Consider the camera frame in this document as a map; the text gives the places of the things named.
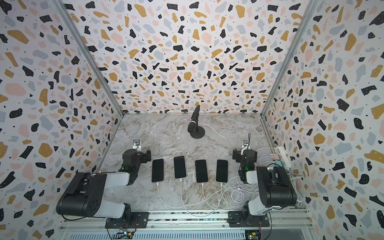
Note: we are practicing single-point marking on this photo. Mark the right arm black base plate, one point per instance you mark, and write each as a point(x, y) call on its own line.
point(247, 219)

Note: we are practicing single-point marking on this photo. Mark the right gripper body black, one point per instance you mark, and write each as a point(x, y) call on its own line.
point(237, 154)

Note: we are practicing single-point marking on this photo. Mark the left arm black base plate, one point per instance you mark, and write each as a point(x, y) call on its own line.
point(135, 220)

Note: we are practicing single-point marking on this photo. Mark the white charging cable phone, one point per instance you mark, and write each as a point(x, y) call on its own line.
point(170, 195)
point(237, 195)
point(186, 206)
point(222, 199)

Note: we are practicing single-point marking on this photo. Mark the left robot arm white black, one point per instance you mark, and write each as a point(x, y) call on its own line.
point(84, 195)

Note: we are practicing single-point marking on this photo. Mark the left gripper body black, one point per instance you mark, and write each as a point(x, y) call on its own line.
point(143, 154)

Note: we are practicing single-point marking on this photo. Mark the white power strip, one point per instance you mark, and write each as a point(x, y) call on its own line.
point(284, 157)

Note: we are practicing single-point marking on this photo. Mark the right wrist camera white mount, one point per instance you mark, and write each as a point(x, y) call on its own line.
point(246, 144)

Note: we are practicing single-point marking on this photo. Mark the black desktop microphone on stand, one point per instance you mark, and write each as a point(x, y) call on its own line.
point(196, 131)

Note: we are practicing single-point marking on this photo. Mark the pink-cased phone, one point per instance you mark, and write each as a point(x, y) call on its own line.
point(201, 171)
point(157, 170)

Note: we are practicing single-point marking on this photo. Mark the mint-cased phone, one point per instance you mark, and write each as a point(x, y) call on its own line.
point(180, 167)
point(222, 171)

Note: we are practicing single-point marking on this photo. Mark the aluminium front rail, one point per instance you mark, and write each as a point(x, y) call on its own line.
point(288, 224)

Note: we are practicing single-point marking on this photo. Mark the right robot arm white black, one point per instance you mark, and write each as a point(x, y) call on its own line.
point(275, 188)

